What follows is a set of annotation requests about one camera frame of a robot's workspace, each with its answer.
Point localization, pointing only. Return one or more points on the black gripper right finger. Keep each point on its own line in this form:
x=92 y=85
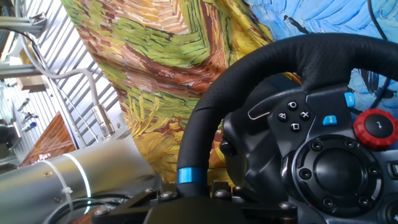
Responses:
x=270 y=213

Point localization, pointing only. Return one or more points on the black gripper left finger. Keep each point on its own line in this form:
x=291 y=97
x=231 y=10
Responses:
x=130 y=211

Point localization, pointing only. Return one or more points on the aluminium profile bracket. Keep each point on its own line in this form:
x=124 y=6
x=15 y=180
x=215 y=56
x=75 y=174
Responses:
x=21 y=25

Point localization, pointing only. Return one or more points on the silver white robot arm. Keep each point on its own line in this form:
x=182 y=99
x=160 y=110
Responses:
x=93 y=174

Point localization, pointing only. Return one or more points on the black racing steering wheel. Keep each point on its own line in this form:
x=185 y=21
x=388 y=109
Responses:
x=311 y=53

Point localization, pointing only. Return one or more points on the aluminium frame bar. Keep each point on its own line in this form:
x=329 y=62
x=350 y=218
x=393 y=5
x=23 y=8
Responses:
x=18 y=71

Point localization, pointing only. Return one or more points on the blue yellow painting print cloth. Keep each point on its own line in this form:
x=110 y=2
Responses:
x=161 y=62

